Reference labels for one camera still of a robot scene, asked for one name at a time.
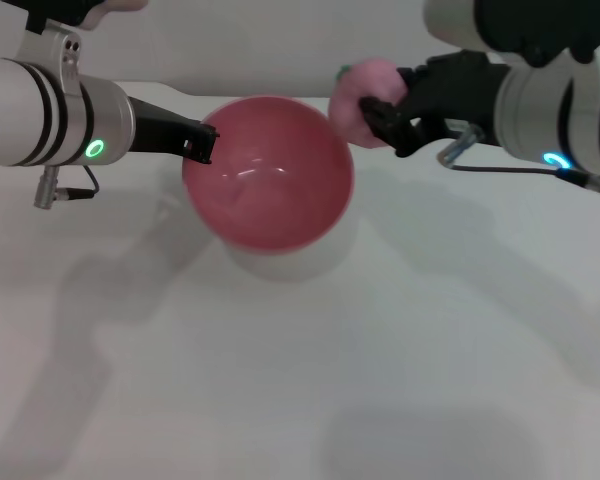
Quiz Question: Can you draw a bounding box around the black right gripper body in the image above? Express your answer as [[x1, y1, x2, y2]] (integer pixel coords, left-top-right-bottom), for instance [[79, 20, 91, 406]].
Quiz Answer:
[[398, 49, 511, 145]]

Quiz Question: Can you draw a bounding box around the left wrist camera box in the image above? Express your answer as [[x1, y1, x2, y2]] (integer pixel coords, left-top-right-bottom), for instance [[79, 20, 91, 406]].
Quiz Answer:
[[27, 0, 149, 32]]

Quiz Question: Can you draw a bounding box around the pink bowl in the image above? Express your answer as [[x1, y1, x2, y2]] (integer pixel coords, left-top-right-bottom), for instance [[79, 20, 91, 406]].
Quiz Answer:
[[181, 95, 357, 257]]

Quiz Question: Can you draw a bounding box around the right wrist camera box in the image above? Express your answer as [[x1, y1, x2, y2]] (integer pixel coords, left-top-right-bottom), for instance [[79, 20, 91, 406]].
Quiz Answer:
[[423, 0, 600, 69]]

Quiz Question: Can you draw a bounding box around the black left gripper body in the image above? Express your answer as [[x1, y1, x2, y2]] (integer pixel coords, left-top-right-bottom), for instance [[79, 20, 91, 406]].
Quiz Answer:
[[128, 95, 204, 158]]

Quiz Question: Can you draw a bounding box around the arm cable with connector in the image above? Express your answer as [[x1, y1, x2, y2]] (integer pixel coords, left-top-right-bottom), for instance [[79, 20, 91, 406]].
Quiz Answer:
[[33, 164, 101, 211], [436, 124, 600, 207]]

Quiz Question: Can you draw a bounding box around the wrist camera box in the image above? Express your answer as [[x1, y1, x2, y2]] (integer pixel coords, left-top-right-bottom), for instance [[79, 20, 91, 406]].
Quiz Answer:
[[423, 0, 600, 69], [27, 0, 149, 32]]

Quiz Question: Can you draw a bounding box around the left arm cable with connector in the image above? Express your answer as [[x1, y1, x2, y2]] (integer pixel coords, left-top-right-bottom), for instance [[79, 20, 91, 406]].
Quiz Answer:
[[33, 164, 101, 211]]

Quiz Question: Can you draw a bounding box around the pink fuzzy peach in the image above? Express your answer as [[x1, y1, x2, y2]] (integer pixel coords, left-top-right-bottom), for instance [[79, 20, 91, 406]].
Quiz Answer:
[[328, 57, 411, 150]]

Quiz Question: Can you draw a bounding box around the right arm cable with connector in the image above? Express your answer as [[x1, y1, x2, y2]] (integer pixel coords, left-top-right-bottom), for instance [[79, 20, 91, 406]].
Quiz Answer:
[[436, 124, 600, 207]]

